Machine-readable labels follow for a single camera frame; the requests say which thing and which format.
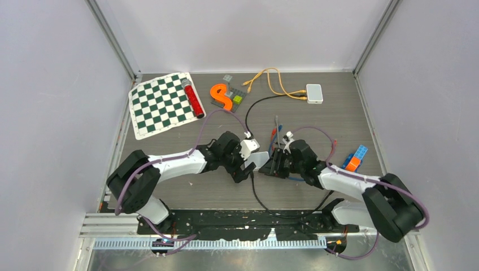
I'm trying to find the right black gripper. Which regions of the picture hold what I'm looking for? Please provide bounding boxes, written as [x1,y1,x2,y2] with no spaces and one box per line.
[259,147,304,180]

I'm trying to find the white network switch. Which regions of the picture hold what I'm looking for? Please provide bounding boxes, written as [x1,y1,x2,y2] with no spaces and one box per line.
[306,84,324,104]
[244,151,270,171]

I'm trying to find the black ethernet cable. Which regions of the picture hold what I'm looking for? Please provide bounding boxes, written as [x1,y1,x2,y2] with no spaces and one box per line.
[250,171,334,220]

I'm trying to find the red ethernet cable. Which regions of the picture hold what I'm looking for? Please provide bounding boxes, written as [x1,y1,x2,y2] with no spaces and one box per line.
[270,128,338,164]

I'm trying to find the blue ethernet cable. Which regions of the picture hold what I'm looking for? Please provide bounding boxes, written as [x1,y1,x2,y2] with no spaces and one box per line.
[268,125,306,182]

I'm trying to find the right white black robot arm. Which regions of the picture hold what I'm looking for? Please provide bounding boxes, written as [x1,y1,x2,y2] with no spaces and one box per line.
[259,139,430,243]

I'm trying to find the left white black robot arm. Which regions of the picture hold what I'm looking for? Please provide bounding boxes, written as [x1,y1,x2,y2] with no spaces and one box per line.
[106,131,260,234]

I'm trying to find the yellow-green lego brick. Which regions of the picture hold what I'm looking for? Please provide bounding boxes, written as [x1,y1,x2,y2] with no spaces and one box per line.
[232,95,243,105]

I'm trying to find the orange S-shaped toy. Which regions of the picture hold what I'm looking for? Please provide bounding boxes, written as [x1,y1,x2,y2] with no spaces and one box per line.
[210,84,233,112]

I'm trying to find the grey lego tower piece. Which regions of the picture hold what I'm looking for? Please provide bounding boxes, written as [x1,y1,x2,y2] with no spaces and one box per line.
[223,75,233,98]

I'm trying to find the blue orange lego bricks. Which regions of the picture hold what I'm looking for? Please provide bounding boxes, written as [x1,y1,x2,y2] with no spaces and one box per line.
[341,145,368,172]

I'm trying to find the red toy microphone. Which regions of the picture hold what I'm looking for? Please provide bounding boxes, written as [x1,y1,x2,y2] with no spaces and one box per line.
[181,78,205,119]

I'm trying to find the green white chessboard mat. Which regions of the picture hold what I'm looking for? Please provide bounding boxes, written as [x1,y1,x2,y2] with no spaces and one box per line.
[128,72,199,140]

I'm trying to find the black mounting base plate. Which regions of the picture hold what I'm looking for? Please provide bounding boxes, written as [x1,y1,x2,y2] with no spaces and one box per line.
[159,209,359,241]

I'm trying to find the yellow ethernet cable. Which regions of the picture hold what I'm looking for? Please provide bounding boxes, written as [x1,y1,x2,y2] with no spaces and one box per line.
[241,67,308,102]

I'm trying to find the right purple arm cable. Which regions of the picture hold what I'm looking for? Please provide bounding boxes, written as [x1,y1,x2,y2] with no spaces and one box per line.
[290,126,431,261]

